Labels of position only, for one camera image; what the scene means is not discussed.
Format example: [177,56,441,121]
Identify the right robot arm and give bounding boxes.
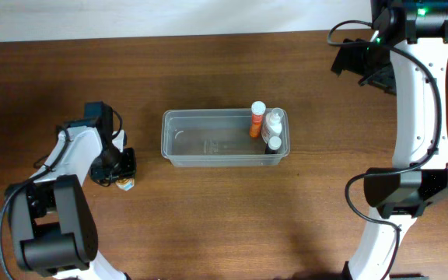
[331,0,448,279]

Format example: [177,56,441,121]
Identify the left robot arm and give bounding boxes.
[0,102,136,279]

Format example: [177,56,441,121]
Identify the clear plastic container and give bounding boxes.
[161,108,290,167]

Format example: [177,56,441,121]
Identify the dark bottle white cap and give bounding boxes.
[264,136,282,155]

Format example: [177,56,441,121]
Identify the small gold lid jar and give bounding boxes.
[115,178,135,191]

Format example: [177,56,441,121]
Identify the orange tube white cap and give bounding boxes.
[249,101,266,138]

